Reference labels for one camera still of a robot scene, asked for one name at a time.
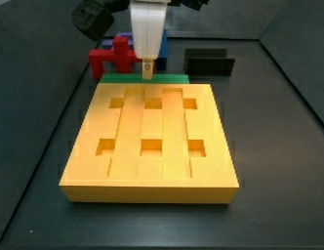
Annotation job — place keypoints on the red branched block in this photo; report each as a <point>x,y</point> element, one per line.
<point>121,55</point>

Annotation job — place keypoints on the purple branched block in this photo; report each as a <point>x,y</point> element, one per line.
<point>107,42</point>

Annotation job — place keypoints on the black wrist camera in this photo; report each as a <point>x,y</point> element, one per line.
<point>91,18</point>

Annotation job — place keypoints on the green long block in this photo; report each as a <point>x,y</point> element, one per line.
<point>135,78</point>

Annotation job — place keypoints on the black angle bracket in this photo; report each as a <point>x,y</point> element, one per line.
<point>207,62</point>

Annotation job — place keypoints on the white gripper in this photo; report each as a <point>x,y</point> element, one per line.
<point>147,22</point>

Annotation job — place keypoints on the yellow slotted board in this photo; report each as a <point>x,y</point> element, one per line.
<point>151,147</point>

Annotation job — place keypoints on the blue long block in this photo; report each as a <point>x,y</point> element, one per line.
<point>161,62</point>

